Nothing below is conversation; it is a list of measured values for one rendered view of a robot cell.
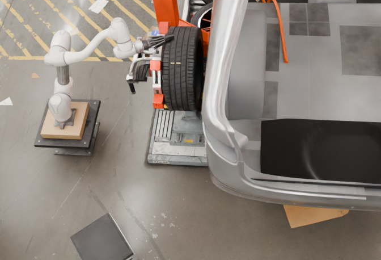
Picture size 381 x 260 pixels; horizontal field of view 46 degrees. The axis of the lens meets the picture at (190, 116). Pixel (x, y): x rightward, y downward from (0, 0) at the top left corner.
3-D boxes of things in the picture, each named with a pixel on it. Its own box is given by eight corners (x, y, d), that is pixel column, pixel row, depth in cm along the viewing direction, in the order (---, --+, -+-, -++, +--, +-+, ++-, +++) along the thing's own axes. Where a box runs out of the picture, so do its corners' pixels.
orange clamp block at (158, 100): (165, 99, 344) (163, 108, 339) (155, 98, 345) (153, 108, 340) (164, 93, 338) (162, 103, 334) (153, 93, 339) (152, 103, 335)
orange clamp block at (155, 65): (162, 71, 329) (160, 70, 320) (152, 70, 330) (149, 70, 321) (163, 61, 329) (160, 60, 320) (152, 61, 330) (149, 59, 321)
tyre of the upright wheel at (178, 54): (195, 126, 338) (193, 41, 308) (164, 124, 341) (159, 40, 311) (204, 91, 396) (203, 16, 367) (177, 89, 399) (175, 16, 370)
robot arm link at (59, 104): (52, 121, 389) (43, 107, 371) (56, 104, 399) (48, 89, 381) (70, 121, 388) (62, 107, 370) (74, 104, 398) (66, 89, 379)
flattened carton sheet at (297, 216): (356, 212, 366) (356, 211, 364) (291, 228, 364) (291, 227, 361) (341, 180, 383) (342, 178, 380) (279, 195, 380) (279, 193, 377)
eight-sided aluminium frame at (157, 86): (167, 116, 364) (157, 74, 318) (159, 115, 365) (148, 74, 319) (176, 63, 393) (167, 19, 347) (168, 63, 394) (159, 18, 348)
